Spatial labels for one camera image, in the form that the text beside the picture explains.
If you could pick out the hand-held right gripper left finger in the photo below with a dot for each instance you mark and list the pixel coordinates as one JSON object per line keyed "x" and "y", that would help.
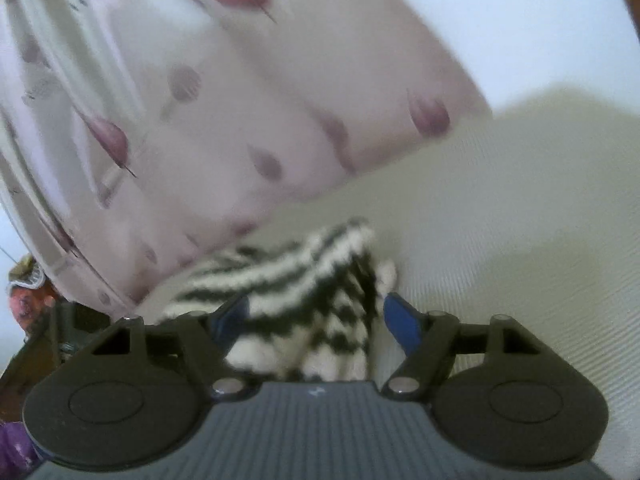
{"x": 230, "y": 322}

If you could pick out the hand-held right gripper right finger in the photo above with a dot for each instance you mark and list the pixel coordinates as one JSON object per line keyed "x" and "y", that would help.
{"x": 402, "y": 325}

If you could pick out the black and white knit garment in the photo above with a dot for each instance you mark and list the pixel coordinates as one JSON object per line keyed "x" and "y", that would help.
{"x": 300, "y": 270}

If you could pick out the beige bed sheet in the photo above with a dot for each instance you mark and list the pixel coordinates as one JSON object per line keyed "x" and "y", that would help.
{"x": 500, "y": 210}

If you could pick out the dark object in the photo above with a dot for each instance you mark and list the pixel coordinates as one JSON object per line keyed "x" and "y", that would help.
{"x": 75, "y": 327}

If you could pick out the pink leaf-patterned curtain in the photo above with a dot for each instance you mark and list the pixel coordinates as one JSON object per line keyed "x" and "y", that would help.
{"x": 175, "y": 150}

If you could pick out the orange patterned object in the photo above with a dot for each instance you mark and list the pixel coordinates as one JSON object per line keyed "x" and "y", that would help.
{"x": 27, "y": 290}

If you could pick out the purple cloth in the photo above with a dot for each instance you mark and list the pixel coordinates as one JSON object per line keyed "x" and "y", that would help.
{"x": 12, "y": 447}

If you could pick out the petal print pillow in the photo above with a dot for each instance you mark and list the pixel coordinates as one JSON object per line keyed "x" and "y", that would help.
{"x": 370, "y": 60}

